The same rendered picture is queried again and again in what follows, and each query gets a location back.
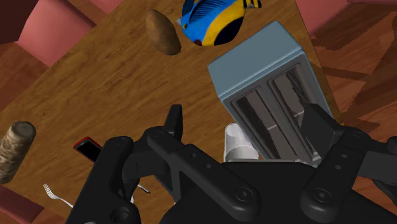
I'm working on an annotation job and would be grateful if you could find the silver fork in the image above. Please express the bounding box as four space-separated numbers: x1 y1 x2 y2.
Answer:
43 182 151 208

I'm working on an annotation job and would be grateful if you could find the blue-grey toaster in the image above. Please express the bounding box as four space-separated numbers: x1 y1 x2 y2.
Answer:
207 20 335 169

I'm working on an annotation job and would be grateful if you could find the red and black phone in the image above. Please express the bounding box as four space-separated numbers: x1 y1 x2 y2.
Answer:
73 136 104 163

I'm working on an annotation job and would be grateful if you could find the brown woven cylinder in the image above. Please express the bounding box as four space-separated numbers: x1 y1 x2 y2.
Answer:
0 120 38 186

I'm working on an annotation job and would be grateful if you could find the white cup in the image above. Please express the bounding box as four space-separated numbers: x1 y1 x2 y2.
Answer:
223 122 260 163

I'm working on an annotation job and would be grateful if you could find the brown potato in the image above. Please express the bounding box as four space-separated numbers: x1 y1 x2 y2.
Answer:
144 9 183 56

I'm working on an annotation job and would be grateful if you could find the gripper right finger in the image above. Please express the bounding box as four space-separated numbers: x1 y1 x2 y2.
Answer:
299 103 397 224

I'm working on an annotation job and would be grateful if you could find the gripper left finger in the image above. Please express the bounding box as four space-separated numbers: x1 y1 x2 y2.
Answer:
66 104 262 224

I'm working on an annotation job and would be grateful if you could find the blue and yellow fish toy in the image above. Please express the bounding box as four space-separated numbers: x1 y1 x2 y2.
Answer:
176 0 263 47

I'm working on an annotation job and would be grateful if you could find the wooden table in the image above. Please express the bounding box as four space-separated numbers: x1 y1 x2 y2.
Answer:
0 0 345 224

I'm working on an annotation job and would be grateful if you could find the pink chair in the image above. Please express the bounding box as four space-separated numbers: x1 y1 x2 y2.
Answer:
0 0 97 67
90 0 125 15
0 185 45 224
294 0 397 37

